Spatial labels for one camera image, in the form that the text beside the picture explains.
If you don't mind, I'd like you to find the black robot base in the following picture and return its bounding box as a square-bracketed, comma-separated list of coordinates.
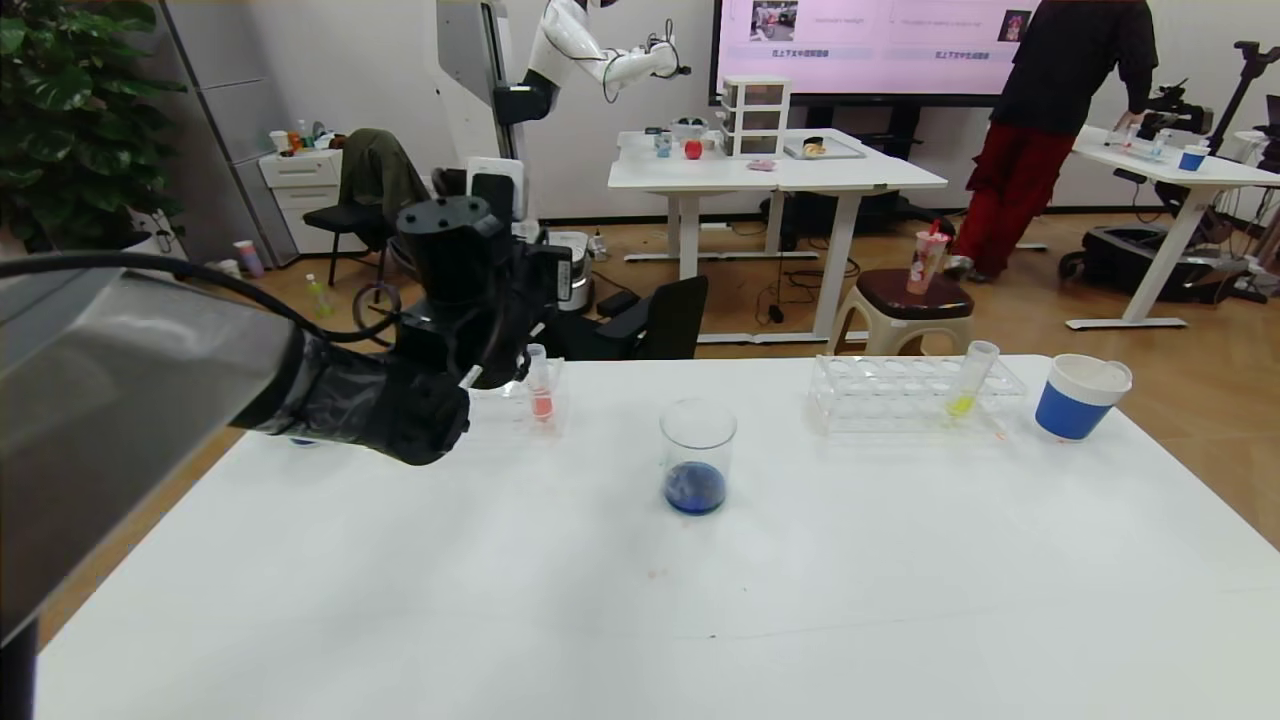
[1058, 226, 1216, 305]

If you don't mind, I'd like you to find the clear test tube rack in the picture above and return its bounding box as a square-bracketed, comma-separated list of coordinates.
[468, 357, 567, 441]
[808, 353, 1029, 436]

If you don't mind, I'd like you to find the glass beaker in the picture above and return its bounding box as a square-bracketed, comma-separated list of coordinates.
[660, 397, 739, 517]

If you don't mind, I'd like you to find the yellow pigment test tube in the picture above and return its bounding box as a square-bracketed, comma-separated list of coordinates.
[945, 340, 1000, 421]

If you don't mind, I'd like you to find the white standing desk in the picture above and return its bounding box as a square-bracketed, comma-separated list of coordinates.
[608, 128, 948, 345]
[1020, 123, 1280, 331]

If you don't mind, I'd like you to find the white drawer organizer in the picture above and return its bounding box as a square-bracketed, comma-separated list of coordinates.
[720, 76, 794, 159]

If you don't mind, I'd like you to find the brown top stool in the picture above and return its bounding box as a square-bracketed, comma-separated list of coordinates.
[828, 268, 976, 357]

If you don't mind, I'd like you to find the grey tray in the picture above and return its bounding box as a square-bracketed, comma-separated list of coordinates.
[783, 135, 867, 161]

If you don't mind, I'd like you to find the pink drink cup with straw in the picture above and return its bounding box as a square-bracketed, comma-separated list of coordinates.
[906, 220, 951, 296]

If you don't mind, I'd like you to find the dark green jacket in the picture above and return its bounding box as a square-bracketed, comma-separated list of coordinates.
[338, 128, 436, 246]

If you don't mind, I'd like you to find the white humanoid robot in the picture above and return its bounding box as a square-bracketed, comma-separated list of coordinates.
[434, 0, 693, 313]

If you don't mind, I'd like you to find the black four-leg chair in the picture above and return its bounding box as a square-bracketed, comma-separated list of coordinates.
[301, 203, 394, 304]

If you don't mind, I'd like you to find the white drawer cabinet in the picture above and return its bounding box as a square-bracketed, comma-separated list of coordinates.
[258, 147, 364, 256]

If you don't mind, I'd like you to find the large display screen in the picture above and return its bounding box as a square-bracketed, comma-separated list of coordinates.
[709, 0, 1041, 109]

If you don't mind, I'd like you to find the person in red trousers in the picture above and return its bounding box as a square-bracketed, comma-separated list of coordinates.
[945, 0, 1161, 283]

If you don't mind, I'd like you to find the grey tall cabinet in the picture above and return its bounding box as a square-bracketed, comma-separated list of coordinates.
[160, 0, 301, 269]

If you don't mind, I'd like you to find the white planter pot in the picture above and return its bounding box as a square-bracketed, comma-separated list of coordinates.
[128, 232, 191, 263]

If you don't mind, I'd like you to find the green leafy plant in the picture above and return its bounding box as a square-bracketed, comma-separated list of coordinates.
[0, 0, 189, 256]

